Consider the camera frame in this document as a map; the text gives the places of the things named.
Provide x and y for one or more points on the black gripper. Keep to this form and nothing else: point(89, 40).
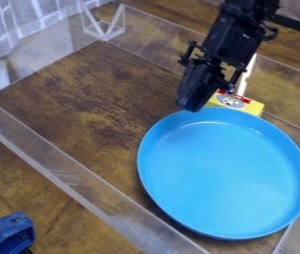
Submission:
point(216, 63)

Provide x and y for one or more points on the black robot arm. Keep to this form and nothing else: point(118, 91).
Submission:
point(216, 63)

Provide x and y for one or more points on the yellow brick with label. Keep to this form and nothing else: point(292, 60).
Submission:
point(232, 101)

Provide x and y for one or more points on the blue round tray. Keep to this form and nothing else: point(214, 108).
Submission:
point(221, 170)

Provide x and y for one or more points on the white patterned cloth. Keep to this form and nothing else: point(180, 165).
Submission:
point(23, 17)

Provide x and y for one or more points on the clear acrylic enclosure wall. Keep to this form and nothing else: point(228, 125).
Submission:
point(85, 85)

